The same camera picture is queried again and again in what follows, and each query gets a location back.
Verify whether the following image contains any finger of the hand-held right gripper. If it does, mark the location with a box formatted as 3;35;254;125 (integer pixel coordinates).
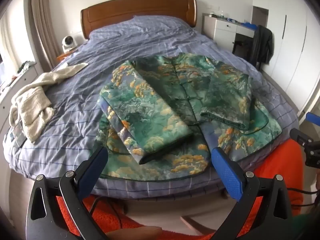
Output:
306;112;320;128

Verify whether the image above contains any green printed quilted jacket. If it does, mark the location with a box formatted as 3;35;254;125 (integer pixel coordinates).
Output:
96;53;283;180

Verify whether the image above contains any white wardrobe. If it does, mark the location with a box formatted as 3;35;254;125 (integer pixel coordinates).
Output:
260;5;318;112

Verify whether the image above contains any green item on dresser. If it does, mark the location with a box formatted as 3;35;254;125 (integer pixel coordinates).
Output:
17;61;36;72

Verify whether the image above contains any wooden nightstand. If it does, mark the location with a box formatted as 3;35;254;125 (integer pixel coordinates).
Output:
56;49;76;62

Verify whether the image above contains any black cable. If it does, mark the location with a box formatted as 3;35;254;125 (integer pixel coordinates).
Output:
286;186;320;196

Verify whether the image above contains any brown curtain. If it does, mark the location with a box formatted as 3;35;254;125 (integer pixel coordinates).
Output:
29;0;62;71

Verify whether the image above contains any small white fan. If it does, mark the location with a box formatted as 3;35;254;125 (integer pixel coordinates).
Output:
61;36;77;53

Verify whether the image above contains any person's orange fleece clothing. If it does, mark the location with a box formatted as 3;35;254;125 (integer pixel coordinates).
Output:
56;139;304;240

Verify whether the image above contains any wooden bed headboard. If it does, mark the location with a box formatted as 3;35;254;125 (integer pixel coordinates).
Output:
80;0;198;40

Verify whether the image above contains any black garment on chair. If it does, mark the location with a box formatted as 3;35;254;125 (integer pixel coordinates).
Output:
250;25;274;66

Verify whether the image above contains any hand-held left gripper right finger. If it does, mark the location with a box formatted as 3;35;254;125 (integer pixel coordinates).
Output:
211;146;293;240

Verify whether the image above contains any bed with blue checked sheet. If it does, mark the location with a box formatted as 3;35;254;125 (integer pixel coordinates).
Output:
3;15;299;198

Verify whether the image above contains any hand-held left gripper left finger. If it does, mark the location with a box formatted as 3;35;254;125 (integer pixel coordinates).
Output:
25;145;108;240

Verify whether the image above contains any white desk cabinet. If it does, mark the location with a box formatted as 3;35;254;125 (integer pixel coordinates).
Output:
201;12;257;46

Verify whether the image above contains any white dresser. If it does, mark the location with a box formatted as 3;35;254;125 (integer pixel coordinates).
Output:
0;61;45;140

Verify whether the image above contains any cream fleece garment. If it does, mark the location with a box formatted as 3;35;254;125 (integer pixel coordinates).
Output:
9;63;88;143

